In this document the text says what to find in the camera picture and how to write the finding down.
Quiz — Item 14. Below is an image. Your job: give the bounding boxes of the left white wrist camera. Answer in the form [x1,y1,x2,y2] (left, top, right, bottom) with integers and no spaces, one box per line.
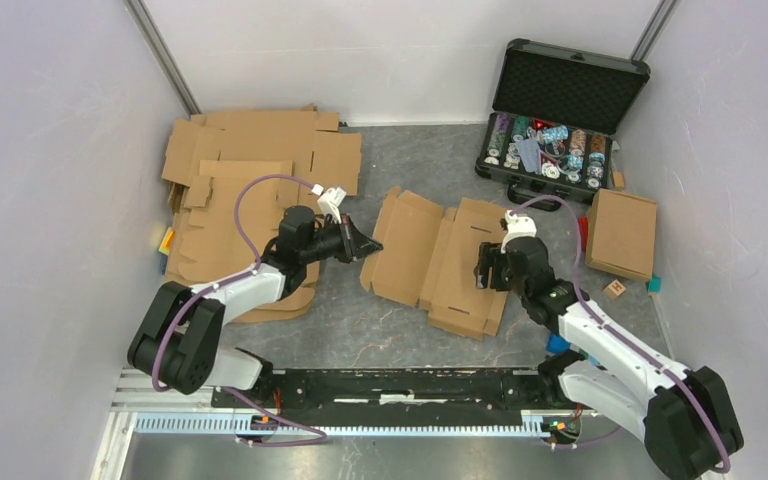
[317,187,347,224]

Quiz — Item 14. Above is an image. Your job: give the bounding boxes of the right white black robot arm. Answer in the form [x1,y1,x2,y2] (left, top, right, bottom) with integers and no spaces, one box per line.
[474,236,744,479]

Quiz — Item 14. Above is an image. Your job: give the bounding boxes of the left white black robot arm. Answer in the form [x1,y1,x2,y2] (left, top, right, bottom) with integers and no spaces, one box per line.
[126,206,383,408]

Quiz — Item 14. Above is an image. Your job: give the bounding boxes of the folded cardboard box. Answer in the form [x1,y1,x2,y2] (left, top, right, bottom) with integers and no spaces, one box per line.
[585,189,657,282]

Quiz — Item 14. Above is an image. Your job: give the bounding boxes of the orange yellow block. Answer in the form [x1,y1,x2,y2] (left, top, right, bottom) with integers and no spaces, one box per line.
[157,227,175,256]

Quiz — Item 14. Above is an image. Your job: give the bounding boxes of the wooden letter block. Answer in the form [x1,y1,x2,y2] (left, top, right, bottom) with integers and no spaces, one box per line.
[603,279,627,300]

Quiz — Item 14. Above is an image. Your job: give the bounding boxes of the small brown wooden block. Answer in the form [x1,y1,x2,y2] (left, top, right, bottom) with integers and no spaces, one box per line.
[612,171,626,191]

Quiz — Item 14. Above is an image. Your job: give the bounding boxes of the red object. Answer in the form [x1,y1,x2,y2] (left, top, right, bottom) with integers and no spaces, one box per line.
[577,216,589,252]

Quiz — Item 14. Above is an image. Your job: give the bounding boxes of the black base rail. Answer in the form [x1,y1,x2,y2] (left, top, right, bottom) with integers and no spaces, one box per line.
[246,367,577,427]

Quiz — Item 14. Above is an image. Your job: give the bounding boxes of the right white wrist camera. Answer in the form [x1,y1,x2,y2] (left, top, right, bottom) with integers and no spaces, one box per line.
[500,210,537,253]

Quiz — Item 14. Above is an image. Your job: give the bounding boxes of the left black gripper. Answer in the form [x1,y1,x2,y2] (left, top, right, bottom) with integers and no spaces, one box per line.
[300,214,383,265]

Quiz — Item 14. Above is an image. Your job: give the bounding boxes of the black poker chip case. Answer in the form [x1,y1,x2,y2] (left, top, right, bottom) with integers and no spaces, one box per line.
[474,39,651,211]

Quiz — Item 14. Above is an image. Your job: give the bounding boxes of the stack of flat cardboard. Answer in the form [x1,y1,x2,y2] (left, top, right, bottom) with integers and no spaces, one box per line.
[161,105,362,285]

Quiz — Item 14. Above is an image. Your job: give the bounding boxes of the cardboard box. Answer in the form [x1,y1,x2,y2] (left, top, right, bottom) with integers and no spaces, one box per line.
[585,189,657,282]
[360,186,507,340]

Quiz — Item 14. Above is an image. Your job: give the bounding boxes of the blue block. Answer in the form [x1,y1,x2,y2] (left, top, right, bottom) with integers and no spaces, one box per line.
[546,333,571,354]

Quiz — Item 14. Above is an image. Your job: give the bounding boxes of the teal cube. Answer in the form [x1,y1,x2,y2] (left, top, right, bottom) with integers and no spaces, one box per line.
[646,275,662,295]

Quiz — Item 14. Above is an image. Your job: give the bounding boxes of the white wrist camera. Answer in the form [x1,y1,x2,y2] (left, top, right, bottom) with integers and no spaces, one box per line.
[317,187,347,224]
[500,210,537,253]

